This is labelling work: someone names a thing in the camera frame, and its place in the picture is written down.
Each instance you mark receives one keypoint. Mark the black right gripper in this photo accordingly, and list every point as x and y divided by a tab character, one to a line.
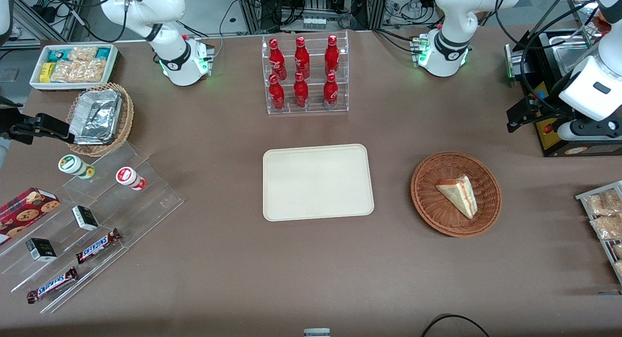
8	123

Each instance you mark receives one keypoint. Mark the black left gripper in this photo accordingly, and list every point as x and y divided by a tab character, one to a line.
548	108

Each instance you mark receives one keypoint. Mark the triangular sandwich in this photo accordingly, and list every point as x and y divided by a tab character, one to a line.
459	193

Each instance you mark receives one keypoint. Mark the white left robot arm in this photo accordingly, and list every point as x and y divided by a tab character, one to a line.
452	16

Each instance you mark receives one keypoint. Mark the light wicker basket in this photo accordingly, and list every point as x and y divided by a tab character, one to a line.
127	118

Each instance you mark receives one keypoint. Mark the tray of packaged snacks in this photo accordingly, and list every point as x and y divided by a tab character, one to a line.
580	197

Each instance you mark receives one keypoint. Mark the brown wicker basket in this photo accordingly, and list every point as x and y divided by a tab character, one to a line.
432	201

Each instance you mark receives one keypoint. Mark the beige plastic tray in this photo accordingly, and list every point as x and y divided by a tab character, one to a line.
318	181

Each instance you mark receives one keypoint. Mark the black countertop appliance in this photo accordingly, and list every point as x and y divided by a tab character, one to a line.
546	138

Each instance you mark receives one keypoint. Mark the white snack bin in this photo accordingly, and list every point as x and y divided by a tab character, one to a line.
36	84

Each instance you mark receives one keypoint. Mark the green lid yogurt cup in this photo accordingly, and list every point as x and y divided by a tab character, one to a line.
72	164

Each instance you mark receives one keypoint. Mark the yellow snack packet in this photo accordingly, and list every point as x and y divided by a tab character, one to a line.
46	72

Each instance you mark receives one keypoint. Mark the aluminium foil container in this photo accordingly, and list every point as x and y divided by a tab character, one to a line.
97	116

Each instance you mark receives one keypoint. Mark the clear cracker packet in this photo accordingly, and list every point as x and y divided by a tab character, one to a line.
77	71
82	53

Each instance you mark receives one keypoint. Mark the teal snack packet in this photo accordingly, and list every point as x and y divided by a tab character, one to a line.
58	55
103	53

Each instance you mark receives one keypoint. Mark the red plaid cookie box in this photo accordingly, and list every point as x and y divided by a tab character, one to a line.
24	213

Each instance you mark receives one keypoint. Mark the red lid yogurt cup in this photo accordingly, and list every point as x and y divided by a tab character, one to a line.
127	176

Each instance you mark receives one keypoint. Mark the small black carton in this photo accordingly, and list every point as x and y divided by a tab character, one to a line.
85	218
41	250

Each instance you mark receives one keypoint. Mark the clear bagged pastry packet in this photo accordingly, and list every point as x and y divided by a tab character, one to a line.
607	227
602	203

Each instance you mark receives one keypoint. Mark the clear acrylic stepped shelf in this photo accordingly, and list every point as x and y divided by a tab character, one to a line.
146	201

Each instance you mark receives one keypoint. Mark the Snickers chocolate bar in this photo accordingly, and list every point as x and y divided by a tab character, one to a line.
97	245
52	285

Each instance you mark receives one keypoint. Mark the red soda bottle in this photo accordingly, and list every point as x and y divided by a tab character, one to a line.
332	53
276	94
301	92
302	55
330	92
276	58

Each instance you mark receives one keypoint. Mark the clear acrylic bottle rack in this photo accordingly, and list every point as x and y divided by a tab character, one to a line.
313	111

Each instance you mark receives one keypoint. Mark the small grey white device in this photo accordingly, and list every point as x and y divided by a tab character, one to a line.
317	333

